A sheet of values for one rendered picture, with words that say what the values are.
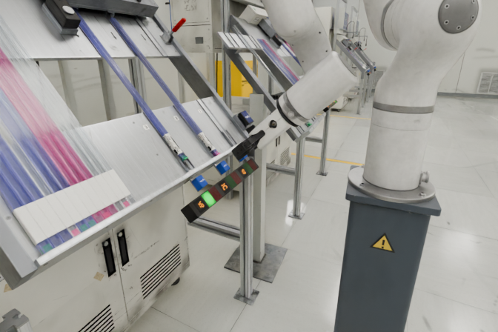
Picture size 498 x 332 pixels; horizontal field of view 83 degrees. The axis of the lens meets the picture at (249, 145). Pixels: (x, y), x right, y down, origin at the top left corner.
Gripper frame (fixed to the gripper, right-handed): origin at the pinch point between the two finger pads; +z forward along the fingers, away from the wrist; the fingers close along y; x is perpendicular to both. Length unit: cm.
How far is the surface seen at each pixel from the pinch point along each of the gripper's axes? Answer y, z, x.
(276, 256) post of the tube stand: 50, 58, -49
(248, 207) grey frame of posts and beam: 21.2, 28.6, -16.3
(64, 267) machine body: -29, 51, 4
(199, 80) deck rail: 19.1, 10.4, 29.7
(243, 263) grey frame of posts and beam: 21, 48, -34
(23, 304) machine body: -40, 52, 2
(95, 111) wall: 100, 168, 119
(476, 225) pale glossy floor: 132, -14, -117
